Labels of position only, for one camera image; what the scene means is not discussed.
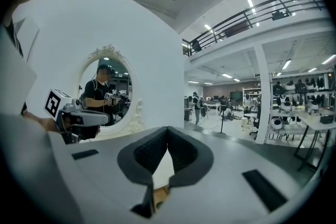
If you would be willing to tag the white open shelf unit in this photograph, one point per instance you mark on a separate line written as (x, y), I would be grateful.
(252, 90)

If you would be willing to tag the black mounted box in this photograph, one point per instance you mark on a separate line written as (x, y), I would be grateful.
(197, 46)

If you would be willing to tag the person's left forearm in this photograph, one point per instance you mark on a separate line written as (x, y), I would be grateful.
(42, 122)

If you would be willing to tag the black wall screen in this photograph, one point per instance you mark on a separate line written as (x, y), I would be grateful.
(236, 95)

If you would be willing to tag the white table black legs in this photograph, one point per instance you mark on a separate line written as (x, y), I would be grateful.
(315, 123)

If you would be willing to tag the wooden small drawer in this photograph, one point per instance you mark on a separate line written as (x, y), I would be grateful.
(161, 195)

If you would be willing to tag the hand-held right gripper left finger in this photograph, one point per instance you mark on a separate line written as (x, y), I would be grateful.
(99, 178)

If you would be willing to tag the white bin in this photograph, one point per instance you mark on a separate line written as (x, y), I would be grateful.
(244, 123)

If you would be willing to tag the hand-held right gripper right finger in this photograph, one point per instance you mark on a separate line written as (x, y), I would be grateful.
(223, 165)

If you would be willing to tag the white shelving with robots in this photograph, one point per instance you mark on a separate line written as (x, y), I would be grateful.
(288, 107)

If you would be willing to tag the small black box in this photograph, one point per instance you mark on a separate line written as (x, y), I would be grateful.
(326, 119)

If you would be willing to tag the black office chair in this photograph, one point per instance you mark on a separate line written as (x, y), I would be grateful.
(255, 120)

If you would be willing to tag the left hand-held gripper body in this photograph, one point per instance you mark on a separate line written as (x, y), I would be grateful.
(52, 105)

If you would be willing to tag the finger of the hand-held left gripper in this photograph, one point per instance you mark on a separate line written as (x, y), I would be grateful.
(94, 118)

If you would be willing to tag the black pole stand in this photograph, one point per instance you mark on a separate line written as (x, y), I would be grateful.
(222, 123)

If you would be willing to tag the black railing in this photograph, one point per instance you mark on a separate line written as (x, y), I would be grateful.
(249, 19)

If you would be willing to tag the oval mirror white ornate frame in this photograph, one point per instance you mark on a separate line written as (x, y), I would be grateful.
(120, 81)

